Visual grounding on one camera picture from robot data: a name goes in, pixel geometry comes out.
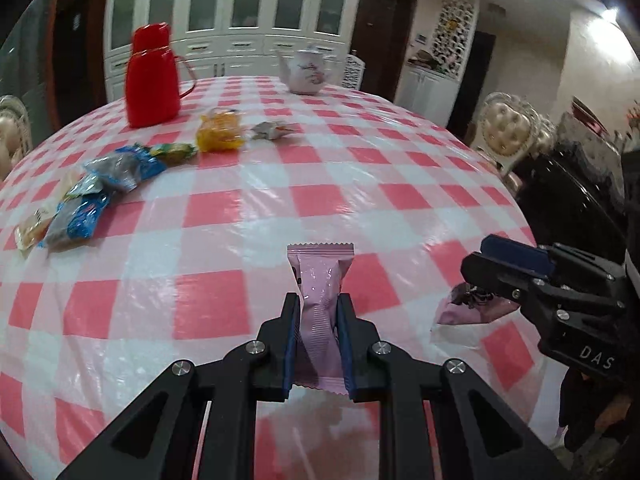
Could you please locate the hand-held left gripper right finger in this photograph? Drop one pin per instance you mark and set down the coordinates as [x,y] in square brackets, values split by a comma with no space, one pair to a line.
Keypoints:
[346,347]

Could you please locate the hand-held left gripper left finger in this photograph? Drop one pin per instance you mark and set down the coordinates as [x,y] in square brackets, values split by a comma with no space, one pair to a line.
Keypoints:
[290,345]

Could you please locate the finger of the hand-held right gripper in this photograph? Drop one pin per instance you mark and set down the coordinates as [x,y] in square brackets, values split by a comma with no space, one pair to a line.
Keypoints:
[515,255]
[492,275]

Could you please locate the pink striped snack packet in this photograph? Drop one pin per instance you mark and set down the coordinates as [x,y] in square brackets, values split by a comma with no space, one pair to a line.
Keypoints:
[320,305]

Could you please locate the clear packet yellow biscuits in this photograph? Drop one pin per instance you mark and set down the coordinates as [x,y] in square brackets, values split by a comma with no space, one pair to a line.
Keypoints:
[32,230]

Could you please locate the person's right hand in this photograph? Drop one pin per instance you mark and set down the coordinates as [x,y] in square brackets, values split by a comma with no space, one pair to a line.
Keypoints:
[595,410]

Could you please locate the dark glossy object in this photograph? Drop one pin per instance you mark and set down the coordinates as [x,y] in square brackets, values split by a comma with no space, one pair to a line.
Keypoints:
[565,200]

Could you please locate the cream tufted chair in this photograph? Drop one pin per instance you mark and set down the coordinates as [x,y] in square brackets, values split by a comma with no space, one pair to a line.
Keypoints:
[10,140]
[510,130]

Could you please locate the grey speckled object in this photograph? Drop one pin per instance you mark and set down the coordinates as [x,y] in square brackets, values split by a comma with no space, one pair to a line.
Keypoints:
[587,132]

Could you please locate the red white checked tablecloth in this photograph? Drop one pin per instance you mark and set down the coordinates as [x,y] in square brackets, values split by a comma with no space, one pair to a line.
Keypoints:
[350,185]

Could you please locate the red decoration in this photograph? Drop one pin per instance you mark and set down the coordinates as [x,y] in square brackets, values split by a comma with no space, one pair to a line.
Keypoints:
[607,117]

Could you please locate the dark doorway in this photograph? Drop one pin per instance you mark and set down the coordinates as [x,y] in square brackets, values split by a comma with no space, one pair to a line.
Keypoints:
[472,80]

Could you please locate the white low cabinet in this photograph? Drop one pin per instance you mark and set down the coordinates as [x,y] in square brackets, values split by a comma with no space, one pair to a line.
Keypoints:
[425,92]

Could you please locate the silver candy wrapper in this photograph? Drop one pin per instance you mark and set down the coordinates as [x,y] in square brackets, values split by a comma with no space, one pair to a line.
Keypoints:
[270,130]

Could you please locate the brown ornament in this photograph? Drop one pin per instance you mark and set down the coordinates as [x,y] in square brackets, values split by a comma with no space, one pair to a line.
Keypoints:
[424,59]

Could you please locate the yellow snack packet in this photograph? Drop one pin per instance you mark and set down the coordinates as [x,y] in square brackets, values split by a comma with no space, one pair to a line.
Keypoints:
[217,132]

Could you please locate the green snack packet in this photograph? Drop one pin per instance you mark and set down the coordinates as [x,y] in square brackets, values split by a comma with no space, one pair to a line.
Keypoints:
[172,153]

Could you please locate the white lattice screen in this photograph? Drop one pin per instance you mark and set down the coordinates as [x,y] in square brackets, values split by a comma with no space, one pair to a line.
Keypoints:
[455,30]

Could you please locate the white carved chair back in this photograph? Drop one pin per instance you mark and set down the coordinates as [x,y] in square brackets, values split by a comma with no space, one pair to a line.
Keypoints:
[353,72]

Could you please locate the blue packet dark contents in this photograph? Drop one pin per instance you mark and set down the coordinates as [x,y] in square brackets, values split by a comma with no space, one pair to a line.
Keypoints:
[122,167]

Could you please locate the long blue snack packet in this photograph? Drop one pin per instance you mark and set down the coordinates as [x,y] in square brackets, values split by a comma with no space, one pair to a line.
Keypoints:
[75,220]

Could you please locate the dark wooden door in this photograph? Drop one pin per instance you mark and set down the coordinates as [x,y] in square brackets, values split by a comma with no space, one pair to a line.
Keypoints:
[382,35]

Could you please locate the small silver blue packet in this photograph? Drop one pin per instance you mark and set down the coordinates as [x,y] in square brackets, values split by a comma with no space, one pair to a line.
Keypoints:
[87,185]

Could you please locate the white floral teapot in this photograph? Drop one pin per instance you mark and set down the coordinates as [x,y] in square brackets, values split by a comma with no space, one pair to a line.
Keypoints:
[306,75]

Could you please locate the pale white snack packet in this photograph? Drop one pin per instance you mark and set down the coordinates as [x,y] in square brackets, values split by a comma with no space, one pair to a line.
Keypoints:
[62,192]

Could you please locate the red thermos jug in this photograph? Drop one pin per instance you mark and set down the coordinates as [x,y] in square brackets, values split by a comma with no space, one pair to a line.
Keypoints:
[150,85]

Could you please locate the white glass-door cabinet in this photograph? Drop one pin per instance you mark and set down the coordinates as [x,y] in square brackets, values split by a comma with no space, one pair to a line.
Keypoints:
[240,10]

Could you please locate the wooden framed glass door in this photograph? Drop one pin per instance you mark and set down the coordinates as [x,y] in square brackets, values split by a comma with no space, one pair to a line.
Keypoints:
[80,60]

